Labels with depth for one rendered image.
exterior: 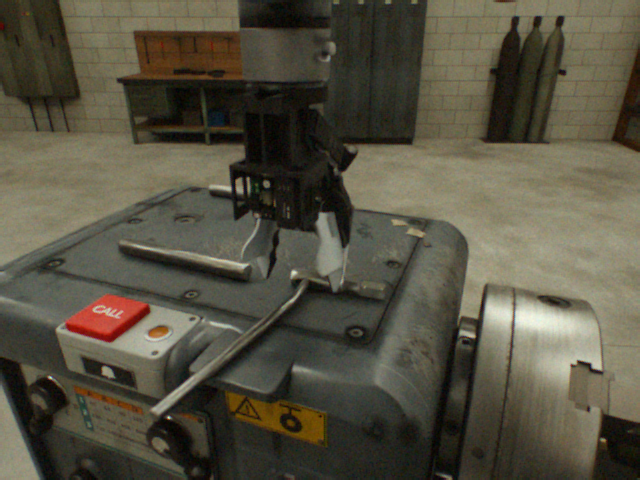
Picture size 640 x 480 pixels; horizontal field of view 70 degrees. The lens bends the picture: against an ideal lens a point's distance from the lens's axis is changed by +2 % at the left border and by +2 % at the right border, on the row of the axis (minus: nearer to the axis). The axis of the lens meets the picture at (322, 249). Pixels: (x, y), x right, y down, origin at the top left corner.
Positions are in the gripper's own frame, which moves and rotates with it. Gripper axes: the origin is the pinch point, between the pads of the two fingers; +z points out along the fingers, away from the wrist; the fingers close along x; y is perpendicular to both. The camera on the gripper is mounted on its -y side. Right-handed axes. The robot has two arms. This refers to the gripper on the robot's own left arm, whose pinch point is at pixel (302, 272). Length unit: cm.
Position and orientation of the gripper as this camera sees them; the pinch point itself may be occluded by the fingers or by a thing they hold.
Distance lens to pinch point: 50.4
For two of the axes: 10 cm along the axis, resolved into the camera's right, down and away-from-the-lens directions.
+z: 0.0, 8.9, 4.5
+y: -3.6, 4.2, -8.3
